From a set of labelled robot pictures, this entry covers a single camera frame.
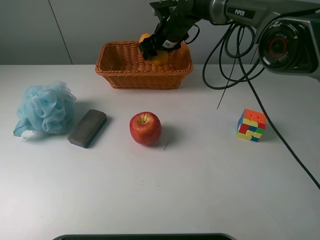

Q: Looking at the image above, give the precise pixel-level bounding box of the red apple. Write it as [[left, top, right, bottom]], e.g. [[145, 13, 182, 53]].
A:
[[129, 111, 162, 146]]

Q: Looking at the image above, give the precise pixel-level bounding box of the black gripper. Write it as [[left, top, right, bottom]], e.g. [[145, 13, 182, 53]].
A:
[[138, 9, 198, 61]]

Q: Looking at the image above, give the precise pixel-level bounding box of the yellow orange mango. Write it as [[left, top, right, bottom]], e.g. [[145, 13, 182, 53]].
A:
[[139, 33, 169, 66]]

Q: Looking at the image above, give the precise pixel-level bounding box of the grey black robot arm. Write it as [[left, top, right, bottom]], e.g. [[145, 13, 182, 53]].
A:
[[139, 0, 320, 79]]

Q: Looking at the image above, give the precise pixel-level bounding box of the orange wicker basket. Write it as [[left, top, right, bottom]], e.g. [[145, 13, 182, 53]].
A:
[[95, 41, 193, 90]]

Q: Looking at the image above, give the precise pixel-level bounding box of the black cable bundle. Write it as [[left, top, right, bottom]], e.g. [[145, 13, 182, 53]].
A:
[[182, 19, 320, 190]]

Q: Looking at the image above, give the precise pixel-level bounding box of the light blue bath loofah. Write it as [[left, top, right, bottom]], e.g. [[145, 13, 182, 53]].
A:
[[13, 81, 77, 137]]

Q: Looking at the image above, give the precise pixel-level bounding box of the colourful puzzle cube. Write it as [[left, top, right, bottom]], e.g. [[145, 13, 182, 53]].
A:
[[236, 108, 267, 142]]

